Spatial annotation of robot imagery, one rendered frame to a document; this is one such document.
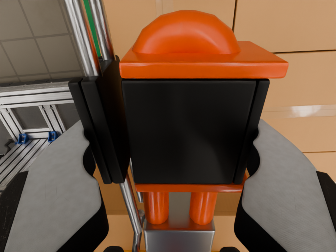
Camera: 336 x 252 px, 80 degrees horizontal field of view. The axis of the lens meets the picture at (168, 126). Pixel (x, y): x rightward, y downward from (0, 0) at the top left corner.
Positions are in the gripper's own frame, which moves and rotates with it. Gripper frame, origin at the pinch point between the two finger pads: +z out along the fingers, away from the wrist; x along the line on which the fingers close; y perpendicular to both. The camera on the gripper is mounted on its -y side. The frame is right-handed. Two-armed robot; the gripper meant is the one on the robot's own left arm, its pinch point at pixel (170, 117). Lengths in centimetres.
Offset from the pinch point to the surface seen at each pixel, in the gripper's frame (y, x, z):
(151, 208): 8.1, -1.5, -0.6
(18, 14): 1, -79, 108
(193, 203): 8.1, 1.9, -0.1
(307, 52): 8, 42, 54
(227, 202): 29.9, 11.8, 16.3
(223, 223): 32.4, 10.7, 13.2
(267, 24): 0, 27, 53
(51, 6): -3, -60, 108
